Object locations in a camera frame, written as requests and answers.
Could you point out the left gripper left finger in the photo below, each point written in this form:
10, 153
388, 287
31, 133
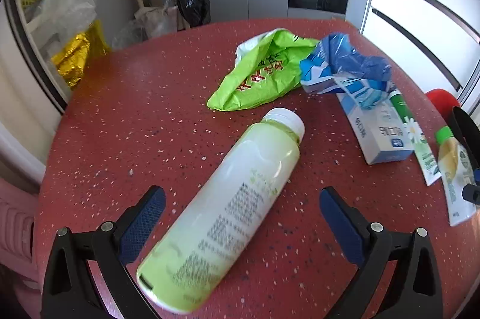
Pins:
70, 290

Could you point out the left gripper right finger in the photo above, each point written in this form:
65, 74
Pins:
414, 290

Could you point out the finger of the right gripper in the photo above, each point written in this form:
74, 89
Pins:
471, 192

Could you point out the white green detergent bottle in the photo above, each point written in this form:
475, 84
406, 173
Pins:
457, 172

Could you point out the white blue milk carton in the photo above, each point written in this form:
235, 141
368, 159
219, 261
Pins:
379, 131

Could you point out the pale green drink bottle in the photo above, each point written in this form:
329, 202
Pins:
187, 264

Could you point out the blue white plastic bag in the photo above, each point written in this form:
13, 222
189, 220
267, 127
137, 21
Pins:
336, 67

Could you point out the green snack bag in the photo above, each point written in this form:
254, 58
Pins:
266, 68

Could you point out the black trash bin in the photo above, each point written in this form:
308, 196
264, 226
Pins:
467, 133

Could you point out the green white toothpaste tube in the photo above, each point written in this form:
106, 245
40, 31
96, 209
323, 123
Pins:
421, 147

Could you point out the red plastic stool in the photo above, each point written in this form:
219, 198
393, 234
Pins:
443, 101

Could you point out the pink chair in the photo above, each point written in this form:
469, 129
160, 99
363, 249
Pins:
18, 211

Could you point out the white refrigerator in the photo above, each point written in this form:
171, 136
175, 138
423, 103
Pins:
435, 42

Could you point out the gold foil bag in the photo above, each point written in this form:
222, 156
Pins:
71, 60

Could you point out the clear plastic bag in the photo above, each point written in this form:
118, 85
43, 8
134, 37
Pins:
52, 23

